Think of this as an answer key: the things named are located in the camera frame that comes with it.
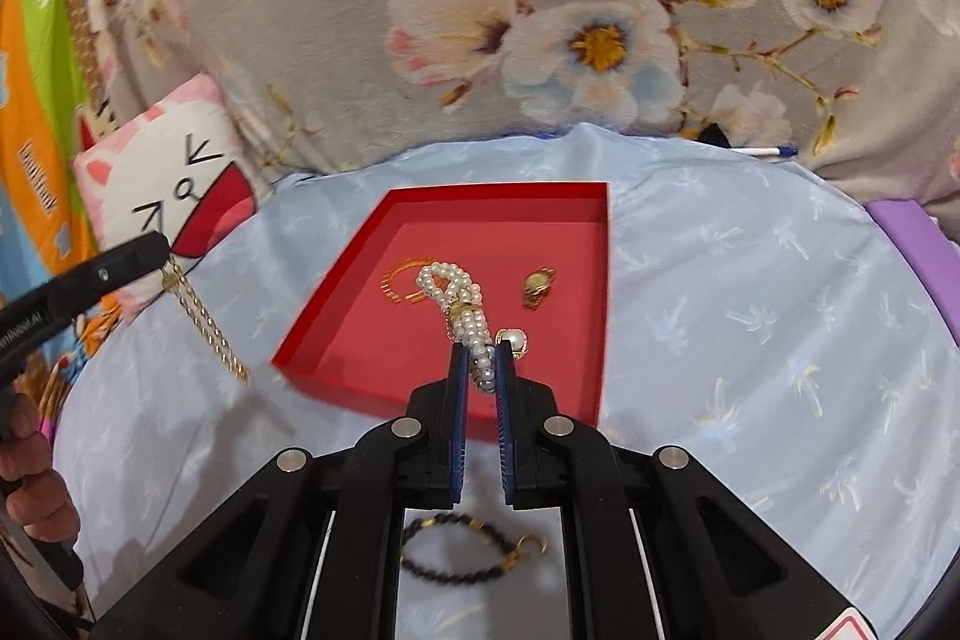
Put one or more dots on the grey floral blanket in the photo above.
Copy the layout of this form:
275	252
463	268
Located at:
337	10

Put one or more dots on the purple mat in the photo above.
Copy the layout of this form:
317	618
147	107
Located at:
915	227

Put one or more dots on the white blue pen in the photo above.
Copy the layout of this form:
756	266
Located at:
761	150

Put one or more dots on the gold link bangle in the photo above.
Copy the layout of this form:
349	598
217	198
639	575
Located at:
390	290

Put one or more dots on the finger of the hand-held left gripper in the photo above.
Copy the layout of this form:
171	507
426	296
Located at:
90	284

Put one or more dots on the colourful cartoon blanket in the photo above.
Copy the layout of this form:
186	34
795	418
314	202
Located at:
30	160

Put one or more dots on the white cat face pillow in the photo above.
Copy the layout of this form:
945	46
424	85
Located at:
150	160

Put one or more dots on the light blue palm-print sheet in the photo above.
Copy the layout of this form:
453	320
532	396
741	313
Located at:
750	310

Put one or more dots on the person's left hand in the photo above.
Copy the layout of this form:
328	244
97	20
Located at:
37	497

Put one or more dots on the red cardboard box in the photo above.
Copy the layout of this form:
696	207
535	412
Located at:
360	340

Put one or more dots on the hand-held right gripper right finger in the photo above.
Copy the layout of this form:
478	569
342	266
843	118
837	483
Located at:
507	430

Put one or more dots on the small gold watch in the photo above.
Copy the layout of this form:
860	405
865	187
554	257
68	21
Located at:
538	287

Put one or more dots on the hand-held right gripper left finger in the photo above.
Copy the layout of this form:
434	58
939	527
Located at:
457	430

